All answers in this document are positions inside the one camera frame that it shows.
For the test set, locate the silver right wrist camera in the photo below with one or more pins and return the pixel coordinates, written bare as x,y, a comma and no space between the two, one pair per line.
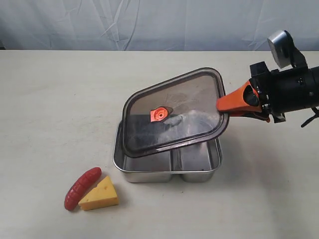
284,51

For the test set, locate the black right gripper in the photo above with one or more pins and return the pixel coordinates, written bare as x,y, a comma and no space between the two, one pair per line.
278,92

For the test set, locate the yellow toy cheese wedge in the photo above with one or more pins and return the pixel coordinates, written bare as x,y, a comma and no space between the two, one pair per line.
103,195

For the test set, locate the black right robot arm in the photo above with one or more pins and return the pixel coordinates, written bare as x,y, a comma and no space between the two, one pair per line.
310,93

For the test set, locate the steel two-compartment lunch box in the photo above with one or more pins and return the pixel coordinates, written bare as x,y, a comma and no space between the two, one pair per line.
195,163

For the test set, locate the red toy sausage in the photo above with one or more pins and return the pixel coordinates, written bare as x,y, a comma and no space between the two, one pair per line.
80,187

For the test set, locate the light blue backdrop cloth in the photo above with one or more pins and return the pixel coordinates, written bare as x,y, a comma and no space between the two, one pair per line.
156,25

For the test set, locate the transparent dark lunch box lid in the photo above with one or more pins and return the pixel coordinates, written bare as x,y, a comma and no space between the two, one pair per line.
175,113

